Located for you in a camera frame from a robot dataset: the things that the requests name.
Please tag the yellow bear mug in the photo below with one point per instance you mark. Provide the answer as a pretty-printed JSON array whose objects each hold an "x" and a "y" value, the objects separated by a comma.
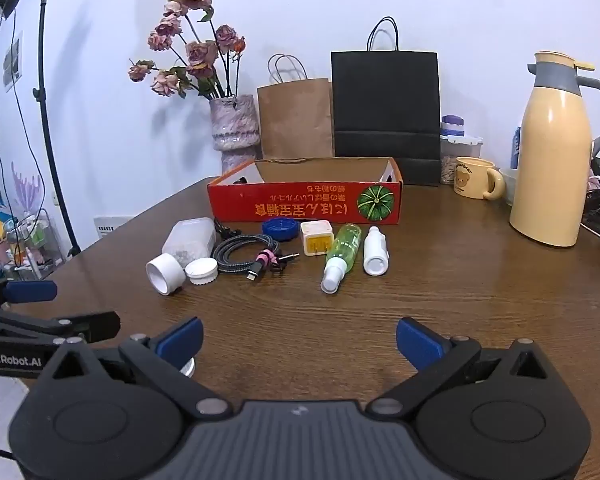
[{"x": 472, "y": 180}]

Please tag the black paper bag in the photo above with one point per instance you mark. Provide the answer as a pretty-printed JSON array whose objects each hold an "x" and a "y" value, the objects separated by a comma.
[{"x": 385, "y": 110}]

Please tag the small white round cap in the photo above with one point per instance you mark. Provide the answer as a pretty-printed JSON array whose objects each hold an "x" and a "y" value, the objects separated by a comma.
[{"x": 188, "y": 369}]

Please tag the white yellow charger plug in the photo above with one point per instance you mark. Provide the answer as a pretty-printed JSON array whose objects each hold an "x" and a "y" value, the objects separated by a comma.
[{"x": 316, "y": 237}]

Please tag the clear lidded food container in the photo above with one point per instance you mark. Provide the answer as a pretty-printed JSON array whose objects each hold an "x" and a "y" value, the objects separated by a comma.
[{"x": 457, "y": 152}]

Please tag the purple coral ornament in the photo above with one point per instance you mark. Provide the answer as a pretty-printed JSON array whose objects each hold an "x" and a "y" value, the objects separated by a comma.
[{"x": 26, "y": 187}]

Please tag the white ribbed lid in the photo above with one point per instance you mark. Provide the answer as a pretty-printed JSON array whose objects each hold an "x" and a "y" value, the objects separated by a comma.
[{"x": 201, "y": 270}]

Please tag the dried rose bouquet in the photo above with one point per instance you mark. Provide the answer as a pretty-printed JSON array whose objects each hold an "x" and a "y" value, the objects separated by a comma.
[{"x": 200, "y": 55}]

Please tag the brown paper bag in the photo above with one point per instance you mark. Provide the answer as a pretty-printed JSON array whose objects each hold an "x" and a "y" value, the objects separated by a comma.
[{"x": 295, "y": 120}]

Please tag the red cardboard box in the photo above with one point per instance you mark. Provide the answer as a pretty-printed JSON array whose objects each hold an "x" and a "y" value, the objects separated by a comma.
[{"x": 305, "y": 205}]

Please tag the blue drink can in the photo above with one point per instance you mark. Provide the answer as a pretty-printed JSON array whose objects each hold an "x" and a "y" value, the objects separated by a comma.
[{"x": 516, "y": 150}]

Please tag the translucent plastic box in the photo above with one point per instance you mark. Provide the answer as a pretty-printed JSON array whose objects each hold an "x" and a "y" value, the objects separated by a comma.
[{"x": 187, "y": 240}]

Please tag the purple marbled vase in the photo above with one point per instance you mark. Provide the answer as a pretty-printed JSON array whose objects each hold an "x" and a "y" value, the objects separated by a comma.
[{"x": 232, "y": 125}]

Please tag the pale ceramic cup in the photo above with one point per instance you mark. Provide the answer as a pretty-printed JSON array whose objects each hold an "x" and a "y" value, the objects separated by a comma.
[{"x": 509, "y": 187}]

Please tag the black light stand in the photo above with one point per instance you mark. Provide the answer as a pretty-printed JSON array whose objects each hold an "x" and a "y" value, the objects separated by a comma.
[{"x": 44, "y": 100}]

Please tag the wall photo print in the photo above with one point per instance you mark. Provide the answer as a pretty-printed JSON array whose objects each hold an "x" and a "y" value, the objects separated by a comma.
[{"x": 14, "y": 65}]

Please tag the small white bottle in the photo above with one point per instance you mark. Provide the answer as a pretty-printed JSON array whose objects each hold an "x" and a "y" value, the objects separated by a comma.
[{"x": 375, "y": 255}]

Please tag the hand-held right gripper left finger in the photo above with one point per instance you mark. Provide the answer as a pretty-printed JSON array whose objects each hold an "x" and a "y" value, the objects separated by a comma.
[{"x": 182, "y": 341}]

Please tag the yellow thermos jug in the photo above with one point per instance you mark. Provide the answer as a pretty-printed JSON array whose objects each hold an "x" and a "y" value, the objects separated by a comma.
[{"x": 550, "y": 160}]

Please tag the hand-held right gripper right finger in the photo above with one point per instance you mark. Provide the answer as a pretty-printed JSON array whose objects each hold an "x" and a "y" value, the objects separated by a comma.
[{"x": 417, "y": 342}]

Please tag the purple white small jar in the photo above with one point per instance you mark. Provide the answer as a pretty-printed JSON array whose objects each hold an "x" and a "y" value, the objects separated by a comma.
[{"x": 452, "y": 125}]

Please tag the green packet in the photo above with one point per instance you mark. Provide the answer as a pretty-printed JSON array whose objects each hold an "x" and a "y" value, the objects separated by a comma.
[{"x": 342, "y": 247}]

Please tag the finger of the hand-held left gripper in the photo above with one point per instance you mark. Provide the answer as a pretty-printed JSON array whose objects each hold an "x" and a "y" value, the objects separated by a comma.
[
  {"x": 30, "y": 291},
  {"x": 95, "y": 325}
]

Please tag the blue bottle cap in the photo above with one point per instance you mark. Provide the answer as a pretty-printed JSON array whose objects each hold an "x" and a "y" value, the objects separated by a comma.
[{"x": 280, "y": 227}]

